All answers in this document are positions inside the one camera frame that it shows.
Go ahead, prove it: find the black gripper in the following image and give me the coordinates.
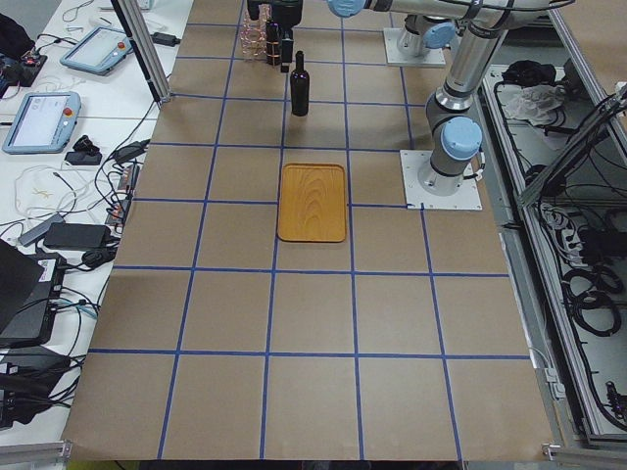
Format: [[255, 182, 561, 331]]
[[271, 0, 303, 73]]

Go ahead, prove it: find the dark wine bottle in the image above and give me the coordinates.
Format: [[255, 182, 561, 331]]
[[265, 19, 281, 67], [290, 50, 311, 117], [247, 0, 261, 21]]

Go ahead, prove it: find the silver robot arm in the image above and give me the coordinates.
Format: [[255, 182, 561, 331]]
[[326, 1, 571, 68], [418, 20, 505, 195]]

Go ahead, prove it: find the wooden serving tray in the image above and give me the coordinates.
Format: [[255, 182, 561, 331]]
[[277, 163, 347, 243]]

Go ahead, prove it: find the black power adapter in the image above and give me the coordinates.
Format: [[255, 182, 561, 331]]
[[151, 32, 180, 47]]

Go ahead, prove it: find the near blue teach pendant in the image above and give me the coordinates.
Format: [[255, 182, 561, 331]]
[[60, 26, 133, 76]]

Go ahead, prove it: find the blue teach pendant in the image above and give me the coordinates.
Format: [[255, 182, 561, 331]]
[[2, 91, 81, 155], [60, 26, 133, 76]]

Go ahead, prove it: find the black webcam on desk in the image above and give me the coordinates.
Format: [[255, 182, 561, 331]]
[[65, 134, 102, 165]]

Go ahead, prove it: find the far blue teach pendant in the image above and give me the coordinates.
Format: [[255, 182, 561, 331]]
[[2, 91, 81, 155]]

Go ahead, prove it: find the large black power brick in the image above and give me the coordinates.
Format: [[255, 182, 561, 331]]
[[43, 223, 110, 251]]

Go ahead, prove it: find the black laptop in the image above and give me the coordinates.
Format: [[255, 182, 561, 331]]
[[1, 241, 66, 349]]

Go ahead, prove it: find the copper wire bottle basket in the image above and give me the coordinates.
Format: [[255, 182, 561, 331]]
[[239, 3, 272, 63]]

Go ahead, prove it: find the aluminium frame post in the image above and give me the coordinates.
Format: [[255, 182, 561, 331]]
[[111, 0, 170, 106]]

